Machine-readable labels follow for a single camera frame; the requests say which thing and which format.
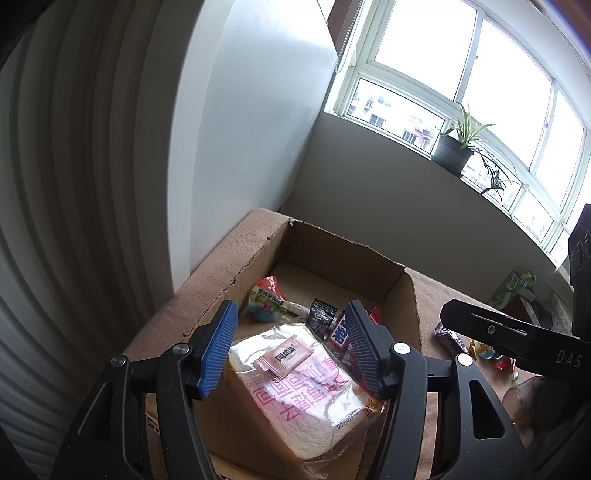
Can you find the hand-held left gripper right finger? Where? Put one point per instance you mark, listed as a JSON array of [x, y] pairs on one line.
[[364, 350]]

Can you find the yellow candy packet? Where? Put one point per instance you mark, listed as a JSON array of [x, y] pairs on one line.
[[480, 350]]

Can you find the open cardboard box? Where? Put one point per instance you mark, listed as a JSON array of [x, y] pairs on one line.
[[258, 228]]

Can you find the small red candy packet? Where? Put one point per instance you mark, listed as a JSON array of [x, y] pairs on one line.
[[374, 316]]

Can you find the brown cardboard box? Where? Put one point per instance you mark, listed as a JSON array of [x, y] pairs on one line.
[[323, 249]]

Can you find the white slatted panel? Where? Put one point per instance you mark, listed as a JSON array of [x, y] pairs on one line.
[[83, 184]]

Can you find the white framed window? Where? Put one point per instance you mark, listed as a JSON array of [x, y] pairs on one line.
[[461, 60]]

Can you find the jelly cup snack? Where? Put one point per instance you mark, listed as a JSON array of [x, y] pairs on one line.
[[268, 300]]

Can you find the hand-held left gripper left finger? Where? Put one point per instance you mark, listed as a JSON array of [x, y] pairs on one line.
[[217, 350]]

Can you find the bagged sliced bread loaf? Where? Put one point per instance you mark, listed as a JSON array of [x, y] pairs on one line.
[[295, 415]]

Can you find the green gift bag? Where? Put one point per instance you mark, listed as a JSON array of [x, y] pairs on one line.
[[510, 286]]

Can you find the red white snack packet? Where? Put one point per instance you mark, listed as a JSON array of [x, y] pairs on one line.
[[340, 337]]

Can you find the dark purple chocolate bar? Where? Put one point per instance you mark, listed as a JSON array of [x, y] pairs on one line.
[[450, 342]]

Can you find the potted spider plant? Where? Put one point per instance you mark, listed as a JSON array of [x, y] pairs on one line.
[[450, 150]]

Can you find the red candy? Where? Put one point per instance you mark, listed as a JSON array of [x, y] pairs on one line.
[[503, 365]]

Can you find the small black snack packet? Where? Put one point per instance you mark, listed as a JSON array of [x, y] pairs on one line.
[[321, 317]]

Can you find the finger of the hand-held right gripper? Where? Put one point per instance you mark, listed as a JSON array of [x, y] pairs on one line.
[[485, 327]]

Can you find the pink white sachet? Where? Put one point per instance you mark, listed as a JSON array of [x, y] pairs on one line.
[[284, 357]]

